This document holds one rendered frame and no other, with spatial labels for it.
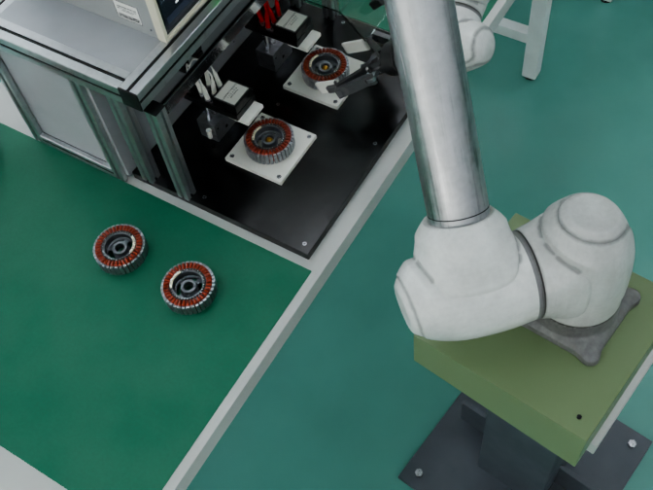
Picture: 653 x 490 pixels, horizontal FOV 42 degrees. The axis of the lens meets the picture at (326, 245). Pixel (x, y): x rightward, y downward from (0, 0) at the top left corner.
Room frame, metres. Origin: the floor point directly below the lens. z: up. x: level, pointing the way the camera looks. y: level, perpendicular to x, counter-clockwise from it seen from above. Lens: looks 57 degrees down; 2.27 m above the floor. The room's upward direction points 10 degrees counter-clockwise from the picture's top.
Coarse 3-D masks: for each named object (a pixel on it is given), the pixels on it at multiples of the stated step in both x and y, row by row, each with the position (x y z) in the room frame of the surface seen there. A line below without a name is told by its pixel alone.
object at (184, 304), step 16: (176, 272) 0.96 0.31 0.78; (192, 272) 0.96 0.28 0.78; (208, 272) 0.95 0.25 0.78; (160, 288) 0.93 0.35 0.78; (176, 288) 0.93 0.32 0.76; (192, 288) 0.92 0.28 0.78; (208, 288) 0.91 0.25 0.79; (176, 304) 0.88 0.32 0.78; (192, 304) 0.88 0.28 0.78; (208, 304) 0.88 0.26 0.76
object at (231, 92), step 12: (204, 84) 1.36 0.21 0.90; (216, 84) 1.35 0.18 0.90; (228, 84) 1.32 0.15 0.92; (240, 84) 1.32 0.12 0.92; (192, 96) 1.33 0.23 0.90; (216, 96) 1.29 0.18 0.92; (228, 96) 1.29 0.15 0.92; (240, 96) 1.28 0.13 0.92; (252, 96) 1.30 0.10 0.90; (204, 108) 1.32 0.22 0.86; (216, 108) 1.29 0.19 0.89; (228, 108) 1.27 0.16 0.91; (240, 108) 1.27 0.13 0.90; (252, 108) 1.28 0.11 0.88; (240, 120) 1.25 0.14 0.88; (252, 120) 1.25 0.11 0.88
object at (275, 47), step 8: (264, 48) 1.51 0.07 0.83; (272, 48) 1.51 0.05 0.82; (280, 48) 1.51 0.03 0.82; (288, 48) 1.53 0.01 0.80; (264, 56) 1.50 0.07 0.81; (272, 56) 1.49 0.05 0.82; (280, 56) 1.51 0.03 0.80; (288, 56) 1.53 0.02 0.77; (264, 64) 1.50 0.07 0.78; (272, 64) 1.49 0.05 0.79; (280, 64) 1.50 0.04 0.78
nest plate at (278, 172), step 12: (264, 120) 1.33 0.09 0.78; (300, 132) 1.28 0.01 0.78; (240, 144) 1.27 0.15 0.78; (300, 144) 1.24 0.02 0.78; (228, 156) 1.24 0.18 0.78; (240, 156) 1.24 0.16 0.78; (300, 156) 1.21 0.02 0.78; (252, 168) 1.20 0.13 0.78; (264, 168) 1.19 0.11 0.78; (276, 168) 1.18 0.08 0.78; (288, 168) 1.18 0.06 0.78; (276, 180) 1.15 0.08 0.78
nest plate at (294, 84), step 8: (352, 64) 1.46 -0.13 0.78; (360, 64) 1.45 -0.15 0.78; (296, 72) 1.46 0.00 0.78; (352, 72) 1.43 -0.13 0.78; (288, 80) 1.44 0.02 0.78; (296, 80) 1.44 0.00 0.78; (288, 88) 1.42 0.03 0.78; (296, 88) 1.41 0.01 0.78; (304, 88) 1.40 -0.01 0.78; (312, 88) 1.40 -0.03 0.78; (304, 96) 1.39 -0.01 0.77; (312, 96) 1.38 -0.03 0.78; (320, 96) 1.37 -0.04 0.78; (328, 96) 1.37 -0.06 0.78; (336, 96) 1.36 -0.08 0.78; (328, 104) 1.35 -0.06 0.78; (336, 104) 1.34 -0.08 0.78
